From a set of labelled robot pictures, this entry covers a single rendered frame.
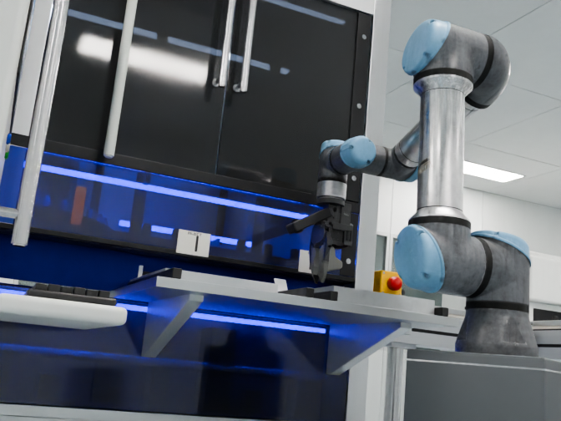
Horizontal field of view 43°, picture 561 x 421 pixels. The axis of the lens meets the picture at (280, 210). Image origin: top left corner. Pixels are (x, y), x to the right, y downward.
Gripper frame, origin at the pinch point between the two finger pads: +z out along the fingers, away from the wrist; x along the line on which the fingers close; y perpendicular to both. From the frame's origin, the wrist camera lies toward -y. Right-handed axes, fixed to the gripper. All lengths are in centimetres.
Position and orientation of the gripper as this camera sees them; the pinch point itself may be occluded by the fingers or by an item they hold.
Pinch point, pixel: (316, 277)
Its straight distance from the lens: 175.4
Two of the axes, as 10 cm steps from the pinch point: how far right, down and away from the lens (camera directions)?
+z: -0.9, 9.7, -2.2
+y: 9.1, 1.7, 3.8
